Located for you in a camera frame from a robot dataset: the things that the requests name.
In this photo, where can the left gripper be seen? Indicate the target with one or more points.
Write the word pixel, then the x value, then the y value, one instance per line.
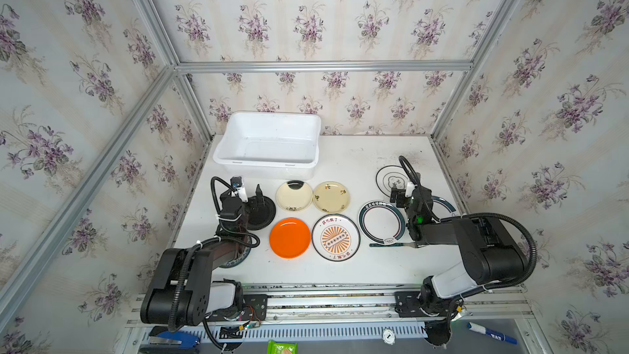
pixel 233 206

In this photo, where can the teal patterned plate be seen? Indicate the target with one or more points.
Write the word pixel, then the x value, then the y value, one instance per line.
pixel 238 260

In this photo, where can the white plate green red rim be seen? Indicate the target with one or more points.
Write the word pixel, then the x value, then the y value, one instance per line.
pixel 382 222

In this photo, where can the orange plate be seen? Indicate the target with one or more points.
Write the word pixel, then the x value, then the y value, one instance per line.
pixel 290 238

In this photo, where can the cream plate with black patch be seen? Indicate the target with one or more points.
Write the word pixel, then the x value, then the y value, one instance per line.
pixel 294 195

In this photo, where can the white plate with sunburst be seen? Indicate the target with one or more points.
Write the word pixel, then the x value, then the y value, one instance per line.
pixel 335 237

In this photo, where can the black round plate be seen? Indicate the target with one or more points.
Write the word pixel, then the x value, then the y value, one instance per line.
pixel 261 212

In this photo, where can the white plastic bin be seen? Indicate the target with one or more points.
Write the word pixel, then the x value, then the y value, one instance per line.
pixel 267 145

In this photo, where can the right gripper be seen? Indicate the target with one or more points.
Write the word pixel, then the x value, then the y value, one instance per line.
pixel 408 200

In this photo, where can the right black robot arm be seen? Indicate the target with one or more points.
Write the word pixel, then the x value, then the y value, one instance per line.
pixel 496 252

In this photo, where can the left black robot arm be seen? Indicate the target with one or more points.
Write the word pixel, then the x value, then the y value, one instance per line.
pixel 182 291

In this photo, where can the fork with green handle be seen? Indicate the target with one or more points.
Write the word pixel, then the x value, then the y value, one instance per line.
pixel 388 245

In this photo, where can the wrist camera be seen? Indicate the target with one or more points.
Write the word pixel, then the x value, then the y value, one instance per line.
pixel 410 188
pixel 239 188

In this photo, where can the cream plate with small motifs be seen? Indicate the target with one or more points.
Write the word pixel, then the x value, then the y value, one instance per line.
pixel 331 197

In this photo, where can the blue stapler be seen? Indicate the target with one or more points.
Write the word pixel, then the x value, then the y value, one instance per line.
pixel 160 340

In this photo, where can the blue white marker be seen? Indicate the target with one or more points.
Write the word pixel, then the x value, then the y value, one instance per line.
pixel 491 333

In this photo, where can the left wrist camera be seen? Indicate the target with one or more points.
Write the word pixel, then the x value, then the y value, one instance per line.
pixel 239 188

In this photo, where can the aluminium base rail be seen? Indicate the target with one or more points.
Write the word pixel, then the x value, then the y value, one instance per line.
pixel 303 313

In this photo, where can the white plate with black rings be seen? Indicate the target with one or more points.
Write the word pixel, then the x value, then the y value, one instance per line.
pixel 389 178

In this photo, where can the green snack packet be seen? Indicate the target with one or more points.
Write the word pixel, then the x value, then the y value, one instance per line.
pixel 281 348

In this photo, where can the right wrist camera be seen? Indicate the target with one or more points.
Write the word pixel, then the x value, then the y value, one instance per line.
pixel 410 188

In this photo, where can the small round gauge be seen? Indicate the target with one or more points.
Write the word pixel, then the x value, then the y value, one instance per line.
pixel 388 336

